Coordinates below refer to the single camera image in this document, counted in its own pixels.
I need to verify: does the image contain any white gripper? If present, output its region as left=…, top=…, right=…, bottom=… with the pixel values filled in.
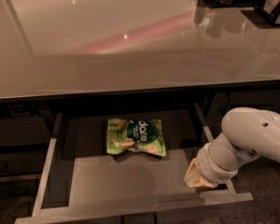
left=184, top=143, right=238, bottom=189

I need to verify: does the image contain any dark grey top drawer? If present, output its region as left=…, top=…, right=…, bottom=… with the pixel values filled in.
left=15, top=104, right=253, bottom=224

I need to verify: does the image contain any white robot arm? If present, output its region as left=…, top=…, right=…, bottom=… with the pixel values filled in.
left=185, top=107, right=280, bottom=188

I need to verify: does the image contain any left middle dark drawer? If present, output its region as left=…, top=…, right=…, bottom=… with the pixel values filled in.
left=0, top=151, right=46, bottom=176

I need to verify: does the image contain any green snack bag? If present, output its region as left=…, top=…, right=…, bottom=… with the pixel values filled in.
left=105, top=119, right=166, bottom=157

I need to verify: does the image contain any dark cabinet door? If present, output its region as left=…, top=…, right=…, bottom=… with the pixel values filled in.
left=205, top=88, right=280, bottom=136

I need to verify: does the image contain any dark angled stand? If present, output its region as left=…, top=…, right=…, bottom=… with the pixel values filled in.
left=255, top=0, right=280, bottom=25

